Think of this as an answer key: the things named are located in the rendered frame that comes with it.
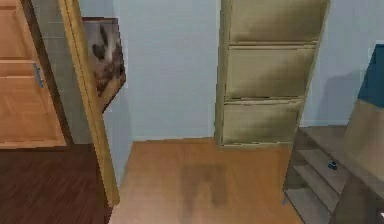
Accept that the teal and tan box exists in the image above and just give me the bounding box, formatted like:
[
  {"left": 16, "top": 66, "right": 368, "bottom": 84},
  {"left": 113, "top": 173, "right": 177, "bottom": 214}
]
[{"left": 342, "top": 44, "right": 384, "bottom": 181}]

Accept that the olive chest of drawers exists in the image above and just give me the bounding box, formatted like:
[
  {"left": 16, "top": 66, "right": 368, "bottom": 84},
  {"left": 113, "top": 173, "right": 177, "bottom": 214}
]
[{"left": 214, "top": 0, "right": 332, "bottom": 150}]

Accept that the grey door handle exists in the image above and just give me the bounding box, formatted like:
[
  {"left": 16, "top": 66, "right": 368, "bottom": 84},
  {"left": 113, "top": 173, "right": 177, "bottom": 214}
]
[{"left": 32, "top": 62, "right": 45, "bottom": 89}]

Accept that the grey-brown shelf unit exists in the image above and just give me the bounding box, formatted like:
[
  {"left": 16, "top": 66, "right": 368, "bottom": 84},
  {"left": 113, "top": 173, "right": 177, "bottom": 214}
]
[{"left": 282, "top": 125, "right": 384, "bottom": 224}]

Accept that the brown framed wall picture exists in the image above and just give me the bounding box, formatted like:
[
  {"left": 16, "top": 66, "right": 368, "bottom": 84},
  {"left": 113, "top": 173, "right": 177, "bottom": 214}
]
[{"left": 82, "top": 17, "right": 127, "bottom": 114}]

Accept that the orange wooden room door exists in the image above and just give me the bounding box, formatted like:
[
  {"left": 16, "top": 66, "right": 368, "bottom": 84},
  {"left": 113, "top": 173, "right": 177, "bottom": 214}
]
[{"left": 0, "top": 0, "right": 68, "bottom": 150}]

